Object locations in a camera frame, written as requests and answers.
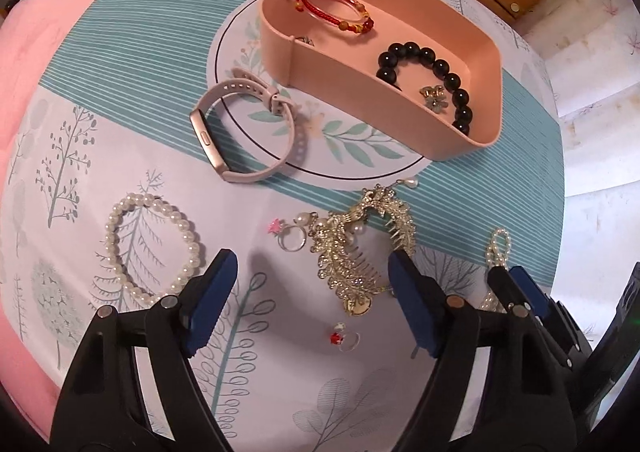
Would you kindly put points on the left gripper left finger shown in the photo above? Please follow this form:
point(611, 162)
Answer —
point(101, 406)

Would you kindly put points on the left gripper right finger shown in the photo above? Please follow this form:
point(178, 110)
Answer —
point(524, 404)

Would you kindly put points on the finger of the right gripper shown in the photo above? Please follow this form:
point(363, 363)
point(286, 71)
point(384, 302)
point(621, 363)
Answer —
point(554, 315)
point(515, 286)

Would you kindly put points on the gold rhinestone hair comb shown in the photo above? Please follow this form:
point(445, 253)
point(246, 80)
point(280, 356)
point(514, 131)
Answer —
point(350, 245)

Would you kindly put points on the flower earring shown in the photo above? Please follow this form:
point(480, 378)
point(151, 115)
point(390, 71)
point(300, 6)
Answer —
point(434, 98)
point(305, 40)

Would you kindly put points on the tree print tablecloth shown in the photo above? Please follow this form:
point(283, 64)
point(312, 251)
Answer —
point(126, 79)

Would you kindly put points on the white floral curtain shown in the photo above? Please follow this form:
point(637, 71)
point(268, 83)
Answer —
point(591, 52)

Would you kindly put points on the pink blanket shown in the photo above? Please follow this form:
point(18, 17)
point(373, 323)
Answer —
point(30, 36)

